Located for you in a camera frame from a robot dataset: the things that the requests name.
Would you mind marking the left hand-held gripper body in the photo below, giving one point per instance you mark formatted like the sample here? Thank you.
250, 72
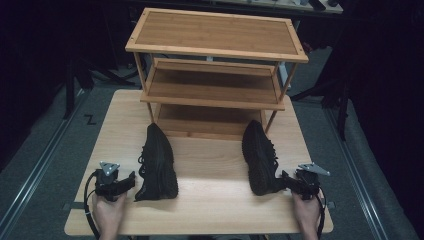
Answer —
107, 183

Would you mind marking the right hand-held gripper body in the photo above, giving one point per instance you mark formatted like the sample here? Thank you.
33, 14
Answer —
310, 183

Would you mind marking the black mesh shoe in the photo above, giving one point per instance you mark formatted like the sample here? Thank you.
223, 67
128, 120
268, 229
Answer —
260, 156
159, 160

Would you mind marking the wooden shoe rack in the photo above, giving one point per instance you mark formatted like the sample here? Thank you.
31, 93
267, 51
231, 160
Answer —
216, 33

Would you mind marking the person's left hand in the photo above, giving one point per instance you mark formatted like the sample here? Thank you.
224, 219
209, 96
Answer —
108, 213

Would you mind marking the person's right hand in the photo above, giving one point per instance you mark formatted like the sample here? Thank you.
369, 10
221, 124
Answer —
306, 213

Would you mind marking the black metal stand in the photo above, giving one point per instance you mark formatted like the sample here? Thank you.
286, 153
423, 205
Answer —
71, 86
343, 110

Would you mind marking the grey background table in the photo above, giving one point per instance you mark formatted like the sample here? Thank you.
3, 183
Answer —
286, 6

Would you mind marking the metal floor rail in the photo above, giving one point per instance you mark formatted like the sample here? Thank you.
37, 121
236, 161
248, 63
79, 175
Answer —
36, 166
360, 173

